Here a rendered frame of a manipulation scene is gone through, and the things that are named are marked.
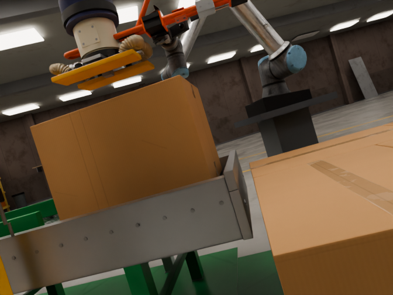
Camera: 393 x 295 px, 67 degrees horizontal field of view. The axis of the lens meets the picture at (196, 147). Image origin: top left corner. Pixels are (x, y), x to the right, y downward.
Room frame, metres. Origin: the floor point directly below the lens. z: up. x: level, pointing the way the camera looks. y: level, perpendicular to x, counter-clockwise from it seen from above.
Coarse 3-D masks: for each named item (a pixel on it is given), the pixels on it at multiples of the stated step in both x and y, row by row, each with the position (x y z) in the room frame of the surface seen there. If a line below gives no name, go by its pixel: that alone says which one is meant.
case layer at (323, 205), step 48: (336, 144) 1.15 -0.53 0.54; (384, 144) 0.89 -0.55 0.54; (288, 192) 0.69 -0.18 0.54; (336, 192) 0.58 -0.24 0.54; (384, 192) 0.51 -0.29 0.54; (288, 240) 0.43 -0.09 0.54; (336, 240) 0.39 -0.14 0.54; (384, 240) 0.38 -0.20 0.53; (288, 288) 0.40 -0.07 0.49; (336, 288) 0.39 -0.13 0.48; (384, 288) 0.38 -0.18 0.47
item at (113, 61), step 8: (112, 56) 1.10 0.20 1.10; (120, 56) 1.09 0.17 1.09; (128, 56) 1.10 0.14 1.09; (136, 56) 1.13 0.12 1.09; (80, 64) 1.16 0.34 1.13; (88, 64) 1.11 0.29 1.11; (96, 64) 1.11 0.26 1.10; (104, 64) 1.11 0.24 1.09; (112, 64) 1.14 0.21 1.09; (120, 64) 1.17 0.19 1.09; (72, 72) 1.12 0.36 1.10; (80, 72) 1.12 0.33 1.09; (88, 72) 1.14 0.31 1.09; (96, 72) 1.17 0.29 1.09; (104, 72) 1.20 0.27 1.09; (56, 80) 1.13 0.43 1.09; (64, 80) 1.15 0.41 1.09; (72, 80) 1.18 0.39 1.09; (80, 80) 1.21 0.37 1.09
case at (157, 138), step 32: (128, 96) 1.03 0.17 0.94; (160, 96) 1.01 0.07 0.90; (192, 96) 1.15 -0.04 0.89; (32, 128) 1.10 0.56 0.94; (64, 128) 1.08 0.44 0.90; (96, 128) 1.06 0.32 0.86; (128, 128) 1.04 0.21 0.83; (160, 128) 1.02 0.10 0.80; (192, 128) 1.00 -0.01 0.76; (64, 160) 1.09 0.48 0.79; (96, 160) 1.07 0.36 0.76; (128, 160) 1.05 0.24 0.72; (160, 160) 1.03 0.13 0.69; (192, 160) 1.01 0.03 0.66; (64, 192) 1.09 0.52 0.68; (96, 192) 1.07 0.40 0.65; (128, 192) 1.05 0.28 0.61; (160, 192) 1.03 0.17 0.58
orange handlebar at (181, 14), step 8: (216, 0) 1.15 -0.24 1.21; (224, 0) 1.18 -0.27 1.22; (184, 8) 1.17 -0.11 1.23; (192, 8) 1.16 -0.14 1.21; (168, 16) 1.18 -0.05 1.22; (176, 16) 1.17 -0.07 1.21; (184, 16) 1.19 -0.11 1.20; (168, 24) 1.23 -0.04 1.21; (120, 32) 1.21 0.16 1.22; (128, 32) 1.20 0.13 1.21; (136, 32) 1.24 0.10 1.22; (144, 32) 1.24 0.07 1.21; (120, 40) 1.25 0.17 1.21; (64, 56) 1.25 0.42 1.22; (72, 56) 1.28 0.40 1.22; (80, 56) 1.28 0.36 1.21
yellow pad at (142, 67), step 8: (128, 64) 1.32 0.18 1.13; (136, 64) 1.28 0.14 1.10; (144, 64) 1.28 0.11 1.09; (152, 64) 1.34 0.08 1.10; (120, 72) 1.29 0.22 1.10; (128, 72) 1.30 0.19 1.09; (136, 72) 1.34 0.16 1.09; (88, 80) 1.33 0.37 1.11; (96, 80) 1.31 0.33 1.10; (104, 80) 1.31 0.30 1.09; (112, 80) 1.35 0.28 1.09; (80, 88) 1.33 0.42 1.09; (88, 88) 1.37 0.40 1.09
